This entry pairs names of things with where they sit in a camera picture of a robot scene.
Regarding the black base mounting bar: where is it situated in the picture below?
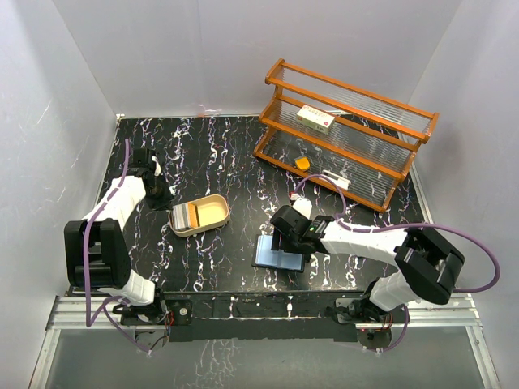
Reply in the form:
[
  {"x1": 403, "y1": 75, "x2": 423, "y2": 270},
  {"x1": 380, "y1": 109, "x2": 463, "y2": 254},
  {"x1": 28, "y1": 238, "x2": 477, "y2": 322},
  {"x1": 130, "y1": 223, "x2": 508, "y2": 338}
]
[{"x1": 165, "y1": 290, "x2": 361, "y2": 342}]

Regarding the white red small box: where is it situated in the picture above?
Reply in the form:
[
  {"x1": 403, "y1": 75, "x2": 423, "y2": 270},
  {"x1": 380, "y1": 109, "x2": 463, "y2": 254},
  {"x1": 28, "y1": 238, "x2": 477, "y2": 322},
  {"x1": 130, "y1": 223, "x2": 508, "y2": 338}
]
[{"x1": 296, "y1": 105, "x2": 335, "y2": 135}]

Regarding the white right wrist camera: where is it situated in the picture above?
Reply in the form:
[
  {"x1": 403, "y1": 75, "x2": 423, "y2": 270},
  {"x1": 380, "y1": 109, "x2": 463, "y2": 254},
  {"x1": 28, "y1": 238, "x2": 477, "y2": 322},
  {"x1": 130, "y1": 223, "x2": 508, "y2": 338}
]
[{"x1": 291, "y1": 198, "x2": 313, "y2": 219}]

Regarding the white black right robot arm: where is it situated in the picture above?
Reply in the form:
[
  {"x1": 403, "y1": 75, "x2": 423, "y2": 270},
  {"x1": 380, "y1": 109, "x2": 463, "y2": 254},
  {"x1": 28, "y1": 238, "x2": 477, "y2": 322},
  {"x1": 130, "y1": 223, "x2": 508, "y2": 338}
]
[{"x1": 271, "y1": 205, "x2": 465, "y2": 322}]

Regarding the orange wooden shelf rack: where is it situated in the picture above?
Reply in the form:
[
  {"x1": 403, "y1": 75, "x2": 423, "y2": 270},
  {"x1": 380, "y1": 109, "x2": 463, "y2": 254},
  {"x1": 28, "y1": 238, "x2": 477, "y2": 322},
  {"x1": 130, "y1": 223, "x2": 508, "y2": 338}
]
[{"x1": 254, "y1": 59, "x2": 439, "y2": 212}]

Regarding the small orange yellow block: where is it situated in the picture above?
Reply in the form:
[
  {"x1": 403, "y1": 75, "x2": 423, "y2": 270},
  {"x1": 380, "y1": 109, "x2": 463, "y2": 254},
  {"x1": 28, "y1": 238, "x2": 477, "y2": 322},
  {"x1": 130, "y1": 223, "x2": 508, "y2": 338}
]
[{"x1": 294, "y1": 156, "x2": 311, "y2": 171}]

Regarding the black blue card holder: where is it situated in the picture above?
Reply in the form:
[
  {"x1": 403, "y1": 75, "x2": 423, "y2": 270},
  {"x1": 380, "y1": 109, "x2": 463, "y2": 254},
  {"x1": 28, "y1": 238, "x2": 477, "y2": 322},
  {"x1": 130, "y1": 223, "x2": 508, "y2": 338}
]
[{"x1": 251, "y1": 235, "x2": 305, "y2": 272}]

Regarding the beige oval plastic tray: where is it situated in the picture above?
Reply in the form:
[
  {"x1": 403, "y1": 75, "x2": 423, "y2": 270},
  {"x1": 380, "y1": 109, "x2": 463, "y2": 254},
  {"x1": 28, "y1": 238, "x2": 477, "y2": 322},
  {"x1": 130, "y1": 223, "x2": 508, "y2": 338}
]
[{"x1": 168, "y1": 194, "x2": 229, "y2": 237}]

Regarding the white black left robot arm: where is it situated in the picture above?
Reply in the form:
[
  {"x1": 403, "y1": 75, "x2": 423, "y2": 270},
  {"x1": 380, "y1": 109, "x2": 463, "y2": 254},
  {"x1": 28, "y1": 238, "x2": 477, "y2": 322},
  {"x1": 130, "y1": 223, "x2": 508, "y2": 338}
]
[{"x1": 64, "y1": 148, "x2": 174, "y2": 323}]

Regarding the stack of credit cards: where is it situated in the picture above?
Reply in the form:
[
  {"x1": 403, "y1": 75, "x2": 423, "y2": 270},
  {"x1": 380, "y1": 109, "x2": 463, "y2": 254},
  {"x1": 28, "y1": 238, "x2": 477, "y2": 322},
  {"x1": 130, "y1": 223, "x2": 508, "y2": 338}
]
[{"x1": 171, "y1": 202, "x2": 199, "y2": 231}]

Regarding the white black small device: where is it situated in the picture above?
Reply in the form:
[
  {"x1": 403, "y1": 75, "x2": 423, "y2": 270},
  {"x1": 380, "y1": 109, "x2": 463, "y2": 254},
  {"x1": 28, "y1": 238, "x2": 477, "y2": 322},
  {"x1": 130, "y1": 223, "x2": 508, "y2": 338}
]
[{"x1": 321, "y1": 170, "x2": 351, "y2": 190}]

